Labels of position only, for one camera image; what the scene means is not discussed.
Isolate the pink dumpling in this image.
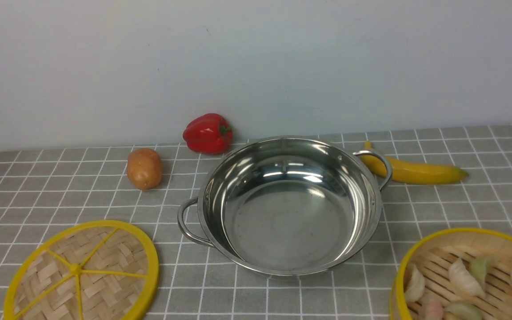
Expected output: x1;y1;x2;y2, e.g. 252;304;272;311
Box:
419;296;444;320

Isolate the stainless steel pot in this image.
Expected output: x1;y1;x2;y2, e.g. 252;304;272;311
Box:
177;136;393;278

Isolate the beige dumpling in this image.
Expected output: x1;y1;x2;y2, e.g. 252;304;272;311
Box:
404;264;425;303

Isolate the grey checked tablecloth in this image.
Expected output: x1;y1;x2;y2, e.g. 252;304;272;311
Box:
0;125;512;320

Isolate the red bell pepper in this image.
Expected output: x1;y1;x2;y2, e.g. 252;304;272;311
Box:
183;113;233;155

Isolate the yellow banana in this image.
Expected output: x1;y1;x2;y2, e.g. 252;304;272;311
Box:
359;155;469;185

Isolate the yellow bamboo steamer lid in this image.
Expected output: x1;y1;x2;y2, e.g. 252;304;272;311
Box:
3;220;160;320

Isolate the yellow bamboo steamer basket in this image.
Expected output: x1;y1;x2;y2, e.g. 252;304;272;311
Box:
389;228;512;320

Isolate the brown potato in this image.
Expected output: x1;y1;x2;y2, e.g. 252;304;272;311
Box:
127;148;163;191

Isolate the white pleated dumpling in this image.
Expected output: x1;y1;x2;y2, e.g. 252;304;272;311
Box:
448;258;486;298

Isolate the pale green dumpling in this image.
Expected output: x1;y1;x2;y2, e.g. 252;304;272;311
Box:
445;300;482;320

